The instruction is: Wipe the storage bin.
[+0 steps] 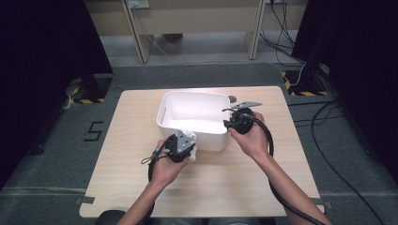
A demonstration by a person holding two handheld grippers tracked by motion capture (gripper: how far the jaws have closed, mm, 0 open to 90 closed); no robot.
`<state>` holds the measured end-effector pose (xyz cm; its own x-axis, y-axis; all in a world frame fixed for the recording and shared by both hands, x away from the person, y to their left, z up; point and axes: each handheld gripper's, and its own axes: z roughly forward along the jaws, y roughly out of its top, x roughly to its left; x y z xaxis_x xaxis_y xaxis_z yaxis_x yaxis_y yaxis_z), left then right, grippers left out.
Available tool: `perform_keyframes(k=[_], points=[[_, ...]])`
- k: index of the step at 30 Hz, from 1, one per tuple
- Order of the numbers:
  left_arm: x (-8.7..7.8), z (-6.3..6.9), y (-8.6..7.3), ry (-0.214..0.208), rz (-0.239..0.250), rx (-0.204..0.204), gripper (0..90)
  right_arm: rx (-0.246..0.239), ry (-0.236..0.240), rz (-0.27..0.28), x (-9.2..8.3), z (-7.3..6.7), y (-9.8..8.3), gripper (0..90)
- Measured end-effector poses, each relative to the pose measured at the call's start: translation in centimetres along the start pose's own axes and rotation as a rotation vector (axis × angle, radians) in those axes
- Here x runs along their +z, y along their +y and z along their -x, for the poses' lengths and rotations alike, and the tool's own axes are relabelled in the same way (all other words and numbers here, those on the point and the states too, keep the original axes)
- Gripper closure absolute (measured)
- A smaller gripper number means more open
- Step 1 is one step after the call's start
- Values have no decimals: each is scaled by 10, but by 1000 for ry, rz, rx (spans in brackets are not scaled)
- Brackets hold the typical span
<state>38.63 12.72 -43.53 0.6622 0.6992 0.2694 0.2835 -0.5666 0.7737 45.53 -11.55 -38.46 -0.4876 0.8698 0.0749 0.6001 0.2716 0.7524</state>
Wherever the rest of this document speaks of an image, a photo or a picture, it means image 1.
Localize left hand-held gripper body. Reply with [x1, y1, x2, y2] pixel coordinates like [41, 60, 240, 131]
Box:
[164, 129, 197, 163]

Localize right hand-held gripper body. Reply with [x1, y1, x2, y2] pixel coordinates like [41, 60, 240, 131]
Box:
[222, 101, 263, 135]

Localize white cloth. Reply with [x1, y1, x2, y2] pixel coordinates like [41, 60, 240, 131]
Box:
[179, 128, 198, 162]

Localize white plastic bin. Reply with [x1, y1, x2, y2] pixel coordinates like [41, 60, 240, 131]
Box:
[156, 91, 232, 153]

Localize person's right hand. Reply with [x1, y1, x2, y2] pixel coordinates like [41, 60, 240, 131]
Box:
[228, 112, 272, 162]

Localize person's left hand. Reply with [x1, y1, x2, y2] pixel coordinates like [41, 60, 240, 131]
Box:
[151, 139, 191, 188]

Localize stand base with hazard tape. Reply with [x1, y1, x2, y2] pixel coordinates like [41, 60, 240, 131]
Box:
[65, 73, 115, 106]
[281, 69, 329, 98]

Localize person's legs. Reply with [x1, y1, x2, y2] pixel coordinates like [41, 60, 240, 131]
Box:
[152, 217, 262, 225]

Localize grey tape piece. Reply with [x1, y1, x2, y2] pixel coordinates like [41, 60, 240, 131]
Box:
[309, 197, 333, 211]
[74, 196, 96, 205]

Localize black curtain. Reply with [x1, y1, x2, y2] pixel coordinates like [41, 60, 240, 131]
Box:
[0, 0, 115, 188]
[290, 0, 398, 186]

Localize right hand-held gripper cable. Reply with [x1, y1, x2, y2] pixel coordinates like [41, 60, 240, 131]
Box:
[243, 113, 327, 225]

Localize hand-held gripper cable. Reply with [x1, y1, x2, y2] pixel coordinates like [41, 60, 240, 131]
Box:
[243, 113, 327, 225]
[136, 134, 173, 225]

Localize left hand-held gripper cable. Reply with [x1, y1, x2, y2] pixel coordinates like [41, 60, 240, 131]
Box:
[136, 134, 173, 225]

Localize bundle of black cables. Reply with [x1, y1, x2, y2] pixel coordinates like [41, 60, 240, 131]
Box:
[258, 0, 308, 68]

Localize long black floor cable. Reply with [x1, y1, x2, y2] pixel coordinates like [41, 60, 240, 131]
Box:
[310, 99, 387, 225]

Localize wall power socket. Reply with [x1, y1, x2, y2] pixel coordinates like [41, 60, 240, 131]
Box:
[127, 0, 150, 9]

